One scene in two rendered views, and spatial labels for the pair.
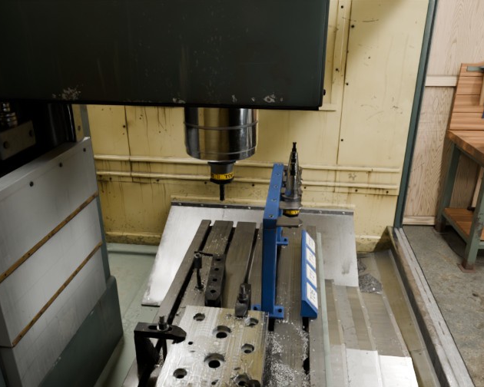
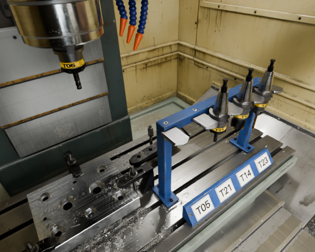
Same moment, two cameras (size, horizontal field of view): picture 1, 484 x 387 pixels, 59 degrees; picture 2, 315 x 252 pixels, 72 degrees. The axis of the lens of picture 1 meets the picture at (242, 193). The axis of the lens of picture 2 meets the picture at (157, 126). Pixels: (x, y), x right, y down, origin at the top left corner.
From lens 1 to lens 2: 0.86 m
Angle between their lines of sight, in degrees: 43
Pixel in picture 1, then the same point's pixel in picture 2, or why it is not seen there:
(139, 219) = (193, 90)
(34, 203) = (20, 51)
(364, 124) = not seen: outside the picture
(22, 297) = (11, 105)
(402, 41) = not seen: outside the picture
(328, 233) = not seen: outside the picture
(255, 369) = (71, 232)
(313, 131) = not seen: outside the picture
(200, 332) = (88, 179)
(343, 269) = (303, 200)
